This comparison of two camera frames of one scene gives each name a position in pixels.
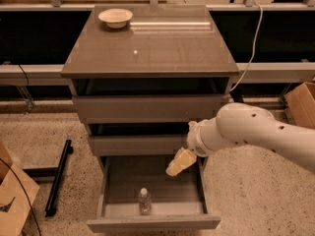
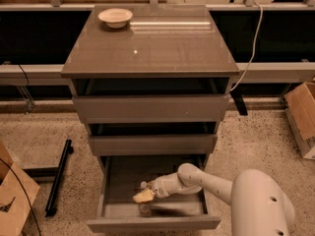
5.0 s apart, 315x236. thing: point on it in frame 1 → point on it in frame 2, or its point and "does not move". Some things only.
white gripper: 196,141 → 162,186
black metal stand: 58,173 does not move
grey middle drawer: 137,145 does not move
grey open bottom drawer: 179,203 does not move
